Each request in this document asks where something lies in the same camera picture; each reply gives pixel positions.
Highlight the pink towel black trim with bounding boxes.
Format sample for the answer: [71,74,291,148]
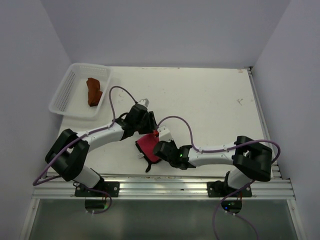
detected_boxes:
[135,133,161,173]

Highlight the brown towel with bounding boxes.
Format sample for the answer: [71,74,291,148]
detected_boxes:
[86,77,103,107]

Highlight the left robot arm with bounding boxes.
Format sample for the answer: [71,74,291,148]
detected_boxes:
[45,103,157,197]

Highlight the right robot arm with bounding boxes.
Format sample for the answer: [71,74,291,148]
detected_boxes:
[153,136,273,197]

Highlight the white plastic basket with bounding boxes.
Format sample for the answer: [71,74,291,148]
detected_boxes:
[48,63,113,120]

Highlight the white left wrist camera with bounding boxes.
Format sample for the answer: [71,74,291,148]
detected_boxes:
[137,98,150,108]

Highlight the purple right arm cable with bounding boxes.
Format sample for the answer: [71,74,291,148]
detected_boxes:
[156,115,282,240]

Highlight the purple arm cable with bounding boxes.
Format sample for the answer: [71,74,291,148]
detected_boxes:
[32,86,141,187]
[156,115,282,240]

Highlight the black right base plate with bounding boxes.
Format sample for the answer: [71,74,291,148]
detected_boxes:
[206,180,253,198]

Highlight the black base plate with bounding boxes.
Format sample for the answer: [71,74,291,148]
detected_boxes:
[72,181,120,198]
[206,180,253,198]

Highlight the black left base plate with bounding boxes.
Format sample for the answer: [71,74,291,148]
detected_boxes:
[72,181,120,198]

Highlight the aluminium mounting rail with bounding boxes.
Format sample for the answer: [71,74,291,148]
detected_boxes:
[32,175,295,200]

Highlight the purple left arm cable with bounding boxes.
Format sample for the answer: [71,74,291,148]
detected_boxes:
[32,86,141,187]

